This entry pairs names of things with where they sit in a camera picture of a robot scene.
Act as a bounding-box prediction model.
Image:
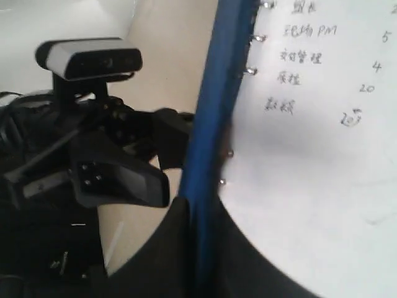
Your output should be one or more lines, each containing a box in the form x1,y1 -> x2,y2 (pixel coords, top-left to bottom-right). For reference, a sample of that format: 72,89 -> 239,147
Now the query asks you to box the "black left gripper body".
1,91 -> 155,208

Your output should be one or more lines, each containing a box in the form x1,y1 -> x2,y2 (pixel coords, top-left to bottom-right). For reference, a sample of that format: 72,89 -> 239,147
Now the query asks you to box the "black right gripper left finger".
107,197 -> 195,298

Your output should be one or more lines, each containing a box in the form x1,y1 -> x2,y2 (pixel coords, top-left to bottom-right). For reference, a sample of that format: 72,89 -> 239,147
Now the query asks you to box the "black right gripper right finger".
213,198 -> 317,297

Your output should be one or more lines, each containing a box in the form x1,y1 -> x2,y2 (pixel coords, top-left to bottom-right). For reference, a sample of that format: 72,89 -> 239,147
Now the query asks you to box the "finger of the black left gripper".
69,133 -> 170,208
153,108 -> 194,169

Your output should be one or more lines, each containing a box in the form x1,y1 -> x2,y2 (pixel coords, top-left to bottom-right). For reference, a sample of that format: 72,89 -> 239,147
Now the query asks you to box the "white handwritten paper sheet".
220,1 -> 396,297

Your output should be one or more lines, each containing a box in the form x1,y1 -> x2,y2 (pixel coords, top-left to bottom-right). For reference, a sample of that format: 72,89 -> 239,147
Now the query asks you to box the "blue ring binder notebook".
178,1 -> 262,297

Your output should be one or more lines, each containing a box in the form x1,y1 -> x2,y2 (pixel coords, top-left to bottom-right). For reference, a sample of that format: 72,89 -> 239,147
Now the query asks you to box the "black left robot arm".
1,91 -> 194,297

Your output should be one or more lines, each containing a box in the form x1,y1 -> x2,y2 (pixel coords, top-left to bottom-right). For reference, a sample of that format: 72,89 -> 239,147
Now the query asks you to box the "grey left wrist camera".
35,37 -> 143,81

